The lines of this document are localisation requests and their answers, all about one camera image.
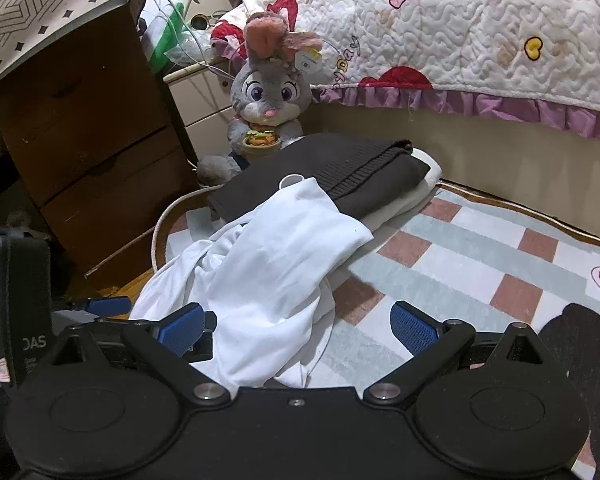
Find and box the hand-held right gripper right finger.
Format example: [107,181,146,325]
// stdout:
[364,301,556,406]

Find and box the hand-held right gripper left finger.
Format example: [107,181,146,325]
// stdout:
[45,302,233,406]

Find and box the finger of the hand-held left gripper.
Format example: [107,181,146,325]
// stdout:
[55,296,132,323]

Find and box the white t-shirt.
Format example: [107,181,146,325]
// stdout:
[129,180,373,390]

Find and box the checkered rug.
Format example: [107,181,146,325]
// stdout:
[150,180,600,480]

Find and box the cream folded garment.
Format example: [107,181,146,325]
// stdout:
[186,149,443,248]

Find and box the dark grey folded sweater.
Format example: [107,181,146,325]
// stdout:
[207,133,430,223]

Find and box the brown wooden drawer cabinet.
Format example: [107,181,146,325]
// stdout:
[0,0,201,306]

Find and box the beige bed base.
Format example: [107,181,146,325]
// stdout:
[305,87,600,253]

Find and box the white bedside cabinet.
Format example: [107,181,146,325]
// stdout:
[162,57,243,161]

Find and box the grey bunny plush toy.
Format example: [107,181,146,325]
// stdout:
[196,11,326,183]

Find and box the green plastic bag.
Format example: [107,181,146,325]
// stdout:
[147,2,186,73]

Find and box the white quilted bedspread red print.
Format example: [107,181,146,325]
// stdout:
[210,0,600,140]

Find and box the white cable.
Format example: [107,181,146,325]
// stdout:
[150,185,226,271]

